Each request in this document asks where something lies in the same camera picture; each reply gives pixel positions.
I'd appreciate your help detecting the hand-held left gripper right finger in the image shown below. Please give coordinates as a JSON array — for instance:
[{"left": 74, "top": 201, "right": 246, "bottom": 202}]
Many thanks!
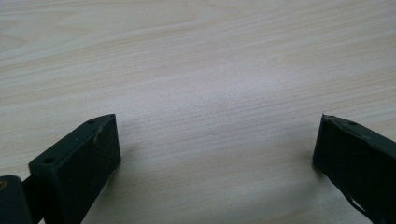
[{"left": 312, "top": 113, "right": 396, "bottom": 224}]

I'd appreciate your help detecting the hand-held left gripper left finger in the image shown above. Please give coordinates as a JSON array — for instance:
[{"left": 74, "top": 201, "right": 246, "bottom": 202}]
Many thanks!
[{"left": 28, "top": 113, "right": 122, "bottom": 224}]

